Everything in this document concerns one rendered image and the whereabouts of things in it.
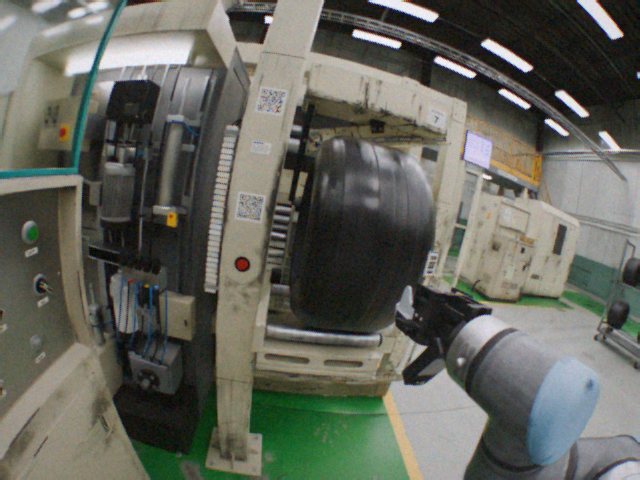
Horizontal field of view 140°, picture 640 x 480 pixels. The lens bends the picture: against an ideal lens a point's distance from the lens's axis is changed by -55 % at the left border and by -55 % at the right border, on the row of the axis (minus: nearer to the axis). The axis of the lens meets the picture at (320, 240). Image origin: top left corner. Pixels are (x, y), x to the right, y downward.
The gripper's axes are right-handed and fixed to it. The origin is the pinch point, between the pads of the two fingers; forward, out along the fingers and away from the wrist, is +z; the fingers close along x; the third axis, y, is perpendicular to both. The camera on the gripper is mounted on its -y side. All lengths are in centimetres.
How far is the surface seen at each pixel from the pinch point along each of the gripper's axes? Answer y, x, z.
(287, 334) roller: -18.7, 18.0, 23.8
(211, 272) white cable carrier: -7, 42, 32
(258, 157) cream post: 26.7, 33.4, 26.0
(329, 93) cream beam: 60, 17, 48
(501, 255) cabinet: 14, -366, 304
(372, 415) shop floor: -103, -50, 81
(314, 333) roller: -17.6, 10.6, 24.3
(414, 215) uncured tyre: 18.2, -2.9, 8.6
